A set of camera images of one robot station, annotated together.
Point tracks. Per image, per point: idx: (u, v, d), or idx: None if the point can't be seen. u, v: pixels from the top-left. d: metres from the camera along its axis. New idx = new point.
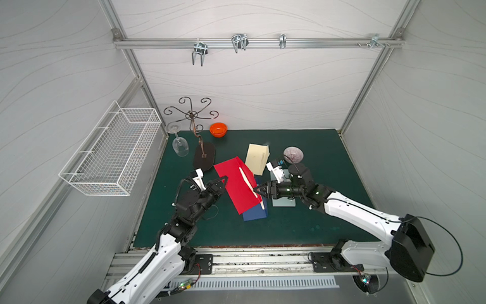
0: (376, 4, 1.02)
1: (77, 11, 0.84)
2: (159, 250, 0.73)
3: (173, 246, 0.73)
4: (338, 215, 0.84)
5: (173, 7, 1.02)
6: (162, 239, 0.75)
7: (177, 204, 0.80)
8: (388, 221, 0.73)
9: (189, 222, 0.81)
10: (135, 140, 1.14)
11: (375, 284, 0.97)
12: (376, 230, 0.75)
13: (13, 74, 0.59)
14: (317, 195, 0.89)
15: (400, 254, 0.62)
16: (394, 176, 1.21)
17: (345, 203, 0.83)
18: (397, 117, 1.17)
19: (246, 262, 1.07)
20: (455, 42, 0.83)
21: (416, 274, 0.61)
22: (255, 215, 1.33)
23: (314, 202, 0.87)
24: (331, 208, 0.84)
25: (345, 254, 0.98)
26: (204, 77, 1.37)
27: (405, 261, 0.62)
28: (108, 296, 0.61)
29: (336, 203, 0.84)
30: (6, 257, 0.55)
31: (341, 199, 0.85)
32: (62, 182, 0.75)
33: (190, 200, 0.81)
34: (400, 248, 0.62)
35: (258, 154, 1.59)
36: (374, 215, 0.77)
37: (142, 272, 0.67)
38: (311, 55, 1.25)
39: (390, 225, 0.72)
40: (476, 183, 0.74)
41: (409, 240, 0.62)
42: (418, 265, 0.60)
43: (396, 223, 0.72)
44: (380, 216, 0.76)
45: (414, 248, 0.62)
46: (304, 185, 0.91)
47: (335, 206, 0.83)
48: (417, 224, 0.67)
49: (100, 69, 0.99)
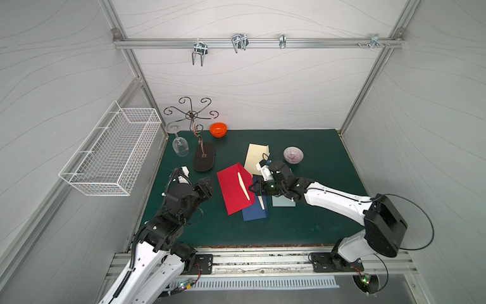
0: (376, 4, 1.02)
1: (77, 11, 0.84)
2: (134, 266, 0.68)
3: (152, 256, 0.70)
4: (317, 202, 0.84)
5: (173, 8, 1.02)
6: (140, 250, 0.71)
7: (167, 195, 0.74)
8: (361, 202, 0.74)
9: (175, 220, 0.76)
10: (135, 139, 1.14)
11: (375, 284, 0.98)
12: (351, 213, 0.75)
13: (13, 75, 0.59)
14: (298, 187, 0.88)
15: (374, 232, 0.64)
16: (394, 176, 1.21)
17: (323, 190, 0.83)
18: (397, 116, 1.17)
19: (246, 262, 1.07)
20: (454, 42, 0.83)
21: (391, 250, 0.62)
22: (255, 215, 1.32)
23: (296, 194, 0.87)
24: (310, 197, 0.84)
25: (340, 251, 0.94)
26: (204, 77, 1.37)
27: (379, 239, 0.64)
28: None
29: (314, 191, 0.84)
30: (6, 256, 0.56)
31: (318, 187, 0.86)
32: (62, 182, 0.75)
33: (183, 191, 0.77)
34: (373, 226, 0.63)
35: (259, 154, 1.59)
36: (348, 197, 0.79)
37: (117, 296, 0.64)
38: (311, 55, 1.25)
39: (362, 206, 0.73)
40: (476, 183, 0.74)
41: (380, 219, 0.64)
42: (391, 240, 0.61)
43: (367, 203, 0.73)
44: (353, 199, 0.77)
45: (386, 225, 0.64)
46: (283, 179, 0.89)
47: (313, 195, 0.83)
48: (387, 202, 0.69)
49: (100, 69, 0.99)
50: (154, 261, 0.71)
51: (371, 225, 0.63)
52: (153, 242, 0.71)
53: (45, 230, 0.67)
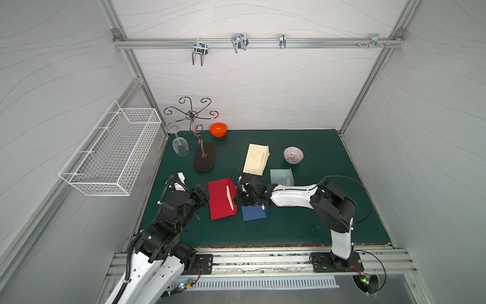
0: (376, 4, 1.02)
1: (77, 11, 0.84)
2: (130, 277, 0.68)
3: (148, 266, 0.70)
4: (281, 201, 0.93)
5: (173, 7, 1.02)
6: (135, 261, 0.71)
7: (163, 204, 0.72)
8: (309, 189, 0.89)
9: (171, 228, 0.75)
10: (135, 139, 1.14)
11: (375, 284, 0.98)
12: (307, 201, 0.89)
13: (14, 75, 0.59)
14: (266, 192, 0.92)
15: (321, 211, 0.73)
16: (394, 176, 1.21)
17: (281, 189, 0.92)
18: (397, 116, 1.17)
19: (246, 262, 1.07)
20: (454, 42, 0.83)
21: (342, 225, 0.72)
22: (255, 215, 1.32)
23: (266, 200, 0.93)
24: (275, 198, 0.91)
25: (336, 251, 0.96)
26: (204, 77, 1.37)
27: (327, 216, 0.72)
28: None
29: (277, 192, 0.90)
30: (6, 257, 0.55)
31: (278, 187, 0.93)
32: (62, 182, 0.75)
33: (180, 199, 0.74)
34: (318, 206, 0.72)
35: (259, 154, 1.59)
36: (300, 188, 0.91)
37: None
38: (312, 55, 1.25)
39: (311, 191, 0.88)
40: (476, 183, 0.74)
41: (325, 201, 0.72)
42: (336, 215, 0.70)
43: (314, 189, 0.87)
44: (303, 189, 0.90)
45: (329, 203, 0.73)
46: (254, 189, 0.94)
47: (276, 196, 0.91)
48: (327, 184, 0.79)
49: (100, 69, 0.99)
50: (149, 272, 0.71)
51: (315, 205, 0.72)
52: (149, 251, 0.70)
53: (45, 230, 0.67)
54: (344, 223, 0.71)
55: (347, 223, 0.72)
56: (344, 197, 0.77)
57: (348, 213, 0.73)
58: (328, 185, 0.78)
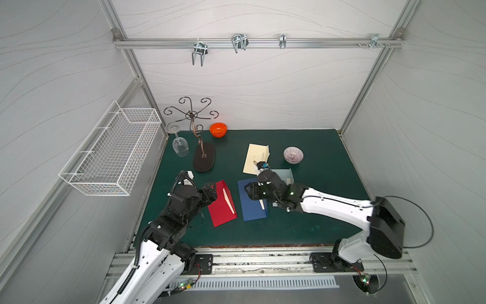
0: (376, 4, 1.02)
1: (76, 11, 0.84)
2: (138, 263, 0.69)
3: (156, 254, 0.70)
4: (314, 210, 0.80)
5: (173, 7, 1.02)
6: (143, 248, 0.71)
7: (172, 194, 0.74)
8: (361, 208, 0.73)
9: (179, 220, 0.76)
10: (135, 139, 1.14)
11: (375, 284, 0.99)
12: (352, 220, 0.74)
13: (14, 74, 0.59)
14: (292, 195, 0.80)
15: (378, 235, 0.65)
16: (395, 176, 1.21)
17: (320, 198, 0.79)
18: (397, 116, 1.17)
19: (246, 262, 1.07)
20: (454, 42, 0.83)
21: (396, 253, 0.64)
22: (255, 215, 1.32)
23: (291, 204, 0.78)
24: (307, 205, 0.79)
25: (342, 254, 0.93)
26: (204, 77, 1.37)
27: (383, 241, 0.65)
28: None
29: (312, 200, 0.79)
30: (6, 257, 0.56)
31: (313, 195, 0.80)
32: (62, 182, 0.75)
33: (188, 192, 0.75)
34: (381, 232, 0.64)
35: (259, 154, 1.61)
36: (348, 203, 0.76)
37: (121, 293, 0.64)
38: (312, 55, 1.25)
39: (364, 211, 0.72)
40: (476, 183, 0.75)
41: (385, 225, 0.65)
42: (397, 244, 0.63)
43: (369, 208, 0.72)
44: (354, 204, 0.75)
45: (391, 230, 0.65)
46: (275, 190, 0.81)
47: (311, 204, 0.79)
48: (386, 204, 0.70)
49: (100, 69, 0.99)
50: (156, 263, 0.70)
51: (379, 231, 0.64)
52: (157, 241, 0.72)
53: (45, 229, 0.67)
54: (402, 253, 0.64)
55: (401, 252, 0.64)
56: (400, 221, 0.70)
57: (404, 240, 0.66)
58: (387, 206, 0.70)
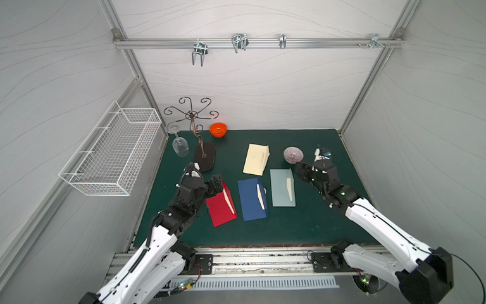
0: (376, 4, 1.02)
1: (77, 11, 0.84)
2: (150, 245, 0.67)
3: (168, 238, 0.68)
4: (359, 221, 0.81)
5: (173, 7, 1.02)
6: (154, 232, 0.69)
7: (180, 185, 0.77)
8: (416, 247, 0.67)
9: (188, 209, 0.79)
10: (135, 139, 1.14)
11: (375, 284, 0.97)
12: (398, 252, 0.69)
13: (14, 74, 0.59)
14: (341, 195, 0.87)
15: (421, 284, 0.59)
16: (395, 176, 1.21)
17: (372, 215, 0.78)
18: (397, 116, 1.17)
19: (246, 262, 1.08)
20: (454, 42, 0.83)
21: None
22: (255, 215, 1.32)
23: (336, 201, 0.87)
24: (354, 213, 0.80)
25: (347, 255, 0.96)
26: (204, 77, 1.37)
27: (422, 291, 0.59)
28: (98, 299, 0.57)
29: (364, 213, 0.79)
30: (6, 257, 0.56)
31: (371, 212, 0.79)
32: (62, 182, 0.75)
33: (197, 183, 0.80)
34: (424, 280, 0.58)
35: (259, 154, 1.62)
36: (403, 235, 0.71)
37: (131, 272, 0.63)
38: (312, 55, 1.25)
39: (417, 252, 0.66)
40: (476, 183, 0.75)
41: (436, 278, 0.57)
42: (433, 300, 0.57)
43: (424, 253, 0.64)
44: (409, 240, 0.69)
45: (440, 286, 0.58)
46: (327, 182, 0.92)
47: (359, 214, 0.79)
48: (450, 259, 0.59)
49: (100, 69, 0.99)
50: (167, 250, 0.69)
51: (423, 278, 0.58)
52: None
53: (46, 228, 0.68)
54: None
55: None
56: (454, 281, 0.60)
57: None
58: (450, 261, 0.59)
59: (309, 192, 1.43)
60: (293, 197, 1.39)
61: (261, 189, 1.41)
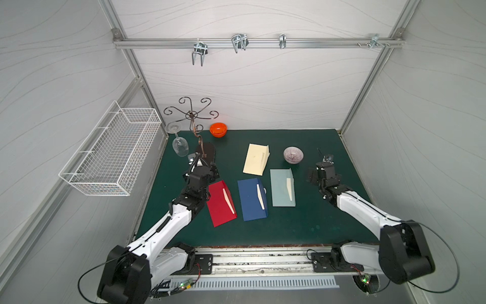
0: (376, 4, 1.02)
1: (77, 11, 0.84)
2: (173, 216, 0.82)
3: (185, 213, 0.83)
4: (346, 208, 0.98)
5: (173, 7, 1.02)
6: (174, 208, 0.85)
7: (190, 175, 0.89)
8: (386, 218, 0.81)
9: (199, 195, 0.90)
10: (135, 139, 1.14)
11: (375, 284, 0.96)
12: (373, 224, 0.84)
13: (14, 74, 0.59)
14: (335, 189, 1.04)
15: (388, 247, 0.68)
16: (395, 176, 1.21)
17: (355, 199, 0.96)
18: (397, 116, 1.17)
19: (246, 262, 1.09)
20: (454, 42, 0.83)
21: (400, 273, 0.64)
22: (255, 215, 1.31)
23: (329, 194, 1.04)
24: (342, 199, 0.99)
25: (344, 249, 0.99)
26: (204, 77, 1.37)
27: (391, 256, 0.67)
28: (128, 249, 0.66)
29: (348, 197, 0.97)
30: (6, 257, 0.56)
31: (353, 196, 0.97)
32: (62, 182, 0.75)
33: (204, 171, 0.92)
34: (388, 240, 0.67)
35: (259, 154, 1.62)
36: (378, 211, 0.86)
37: (159, 232, 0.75)
38: (312, 55, 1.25)
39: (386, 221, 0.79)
40: (475, 183, 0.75)
41: (400, 240, 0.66)
42: (399, 260, 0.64)
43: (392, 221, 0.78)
44: (381, 214, 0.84)
45: (403, 248, 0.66)
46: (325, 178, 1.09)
47: (345, 199, 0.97)
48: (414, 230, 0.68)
49: (100, 69, 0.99)
50: (184, 224, 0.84)
51: (385, 237, 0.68)
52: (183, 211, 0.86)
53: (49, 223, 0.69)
54: (402, 273, 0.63)
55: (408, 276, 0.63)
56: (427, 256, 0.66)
57: (417, 270, 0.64)
58: (417, 233, 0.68)
59: (309, 191, 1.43)
60: (293, 197, 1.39)
61: (261, 189, 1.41)
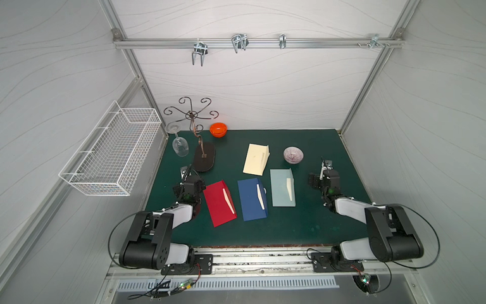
0: (376, 4, 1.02)
1: (77, 11, 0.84)
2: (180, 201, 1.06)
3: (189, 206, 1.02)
4: (342, 207, 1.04)
5: (174, 7, 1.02)
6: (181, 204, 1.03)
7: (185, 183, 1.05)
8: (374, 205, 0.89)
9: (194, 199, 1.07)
10: (135, 139, 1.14)
11: (375, 284, 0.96)
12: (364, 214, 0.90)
13: (14, 74, 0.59)
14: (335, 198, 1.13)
15: (373, 225, 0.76)
16: (395, 176, 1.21)
17: (350, 198, 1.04)
18: (397, 116, 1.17)
19: (246, 262, 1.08)
20: (454, 42, 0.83)
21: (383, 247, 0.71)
22: (255, 215, 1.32)
23: (330, 202, 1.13)
24: (340, 201, 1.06)
25: (342, 245, 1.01)
26: (204, 77, 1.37)
27: (375, 232, 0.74)
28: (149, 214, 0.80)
29: (343, 197, 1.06)
30: (6, 257, 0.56)
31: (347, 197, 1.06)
32: (62, 182, 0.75)
33: (195, 178, 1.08)
34: (370, 217, 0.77)
35: (259, 154, 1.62)
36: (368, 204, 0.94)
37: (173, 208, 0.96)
38: (312, 55, 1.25)
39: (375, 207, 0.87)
40: (476, 183, 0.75)
41: (381, 218, 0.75)
42: (382, 234, 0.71)
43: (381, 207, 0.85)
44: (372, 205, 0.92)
45: (385, 224, 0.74)
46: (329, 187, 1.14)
47: (342, 199, 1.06)
48: (399, 214, 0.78)
49: (100, 69, 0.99)
50: (188, 215, 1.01)
51: (369, 215, 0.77)
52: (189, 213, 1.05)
53: (49, 223, 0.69)
54: (386, 246, 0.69)
55: (391, 249, 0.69)
56: (409, 234, 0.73)
57: (401, 247, 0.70)
58: (398, 215, 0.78)
59: (309, 191, 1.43)
60: (293, 197, 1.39)
61: (261, 189, 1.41)
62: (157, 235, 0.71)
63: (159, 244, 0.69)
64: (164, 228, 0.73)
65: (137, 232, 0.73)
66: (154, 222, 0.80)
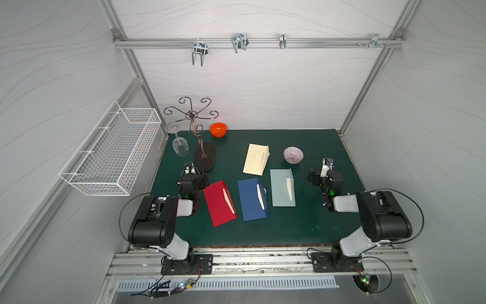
0: (376, 4, 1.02)
1: (77, 11, 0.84)
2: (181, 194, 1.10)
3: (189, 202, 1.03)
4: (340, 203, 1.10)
5: (173, 7, 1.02)
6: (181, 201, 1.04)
7: (181, 182, 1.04)
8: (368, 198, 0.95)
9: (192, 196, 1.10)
10: (135, 139, 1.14)
11: (375, 284, 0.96)
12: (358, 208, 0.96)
13: (14, 74, 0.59)
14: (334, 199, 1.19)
15: (364, 207, 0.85)
16: (395, 176, 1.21)
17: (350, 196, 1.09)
18: (397, 116, 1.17)
19: (246, 262, 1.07)
20: (454, 42, 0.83)
21: (373, 224, 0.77)
22: (255, 215, 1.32)
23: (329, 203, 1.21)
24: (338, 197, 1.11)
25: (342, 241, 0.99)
26: (204, 77, 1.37)
27: (366, 212, 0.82)
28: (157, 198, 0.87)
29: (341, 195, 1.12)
30: (6, 256, 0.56)
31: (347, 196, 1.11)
32: (62, 182, 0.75)
33: (192, 176, 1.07)
34: (362, 200, 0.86)
35: (259, 154, 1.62)
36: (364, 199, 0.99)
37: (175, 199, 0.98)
38: (311, 55, 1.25)
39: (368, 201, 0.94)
40: (476, 183, 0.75)
41: (371, 200, 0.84)
42: (371, 212, 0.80)
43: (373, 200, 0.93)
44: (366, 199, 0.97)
45: (374, 204, 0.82)
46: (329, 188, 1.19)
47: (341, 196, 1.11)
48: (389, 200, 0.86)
49: (100, 69, 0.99)
50: (188, 209, 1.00)
51: (361, 197, 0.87)
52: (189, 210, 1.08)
53: (49, 222, 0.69)
54: (374, 221, 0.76)
55: (380, 225, 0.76)
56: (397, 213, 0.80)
57: (390, 224, 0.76)
58: (389, 199, 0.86)
59: (309, 191, 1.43)
60: (293, 197, 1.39)
61: (261, 189, 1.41)
62: (164, 215, 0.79)
63: (165, 223, 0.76)
64: (170, 209, 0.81)
65: (145, 211, 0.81)
66: (159, 206, 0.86)
